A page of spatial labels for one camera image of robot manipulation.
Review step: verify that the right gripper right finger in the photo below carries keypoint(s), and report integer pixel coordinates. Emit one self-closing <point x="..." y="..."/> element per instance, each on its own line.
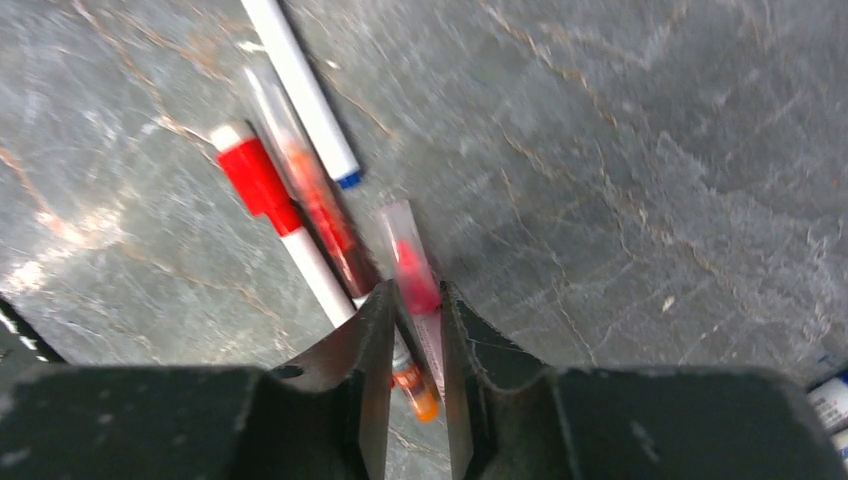
<point x="512" y="416"/>

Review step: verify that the blue cap deli marker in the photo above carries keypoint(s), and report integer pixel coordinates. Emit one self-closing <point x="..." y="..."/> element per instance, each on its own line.
<point x="829" y="400"/>

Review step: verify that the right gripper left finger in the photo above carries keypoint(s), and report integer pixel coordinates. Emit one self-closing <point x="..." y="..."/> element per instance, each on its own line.
<point x="321" y="415"/>

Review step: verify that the red cap marker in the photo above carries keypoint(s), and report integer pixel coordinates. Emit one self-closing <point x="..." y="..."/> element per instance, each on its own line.
<point x="252" y="173"/>

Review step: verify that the clear cap red pen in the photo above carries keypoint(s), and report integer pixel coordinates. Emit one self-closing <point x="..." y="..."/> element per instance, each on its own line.
<point x="417" y="283"/>

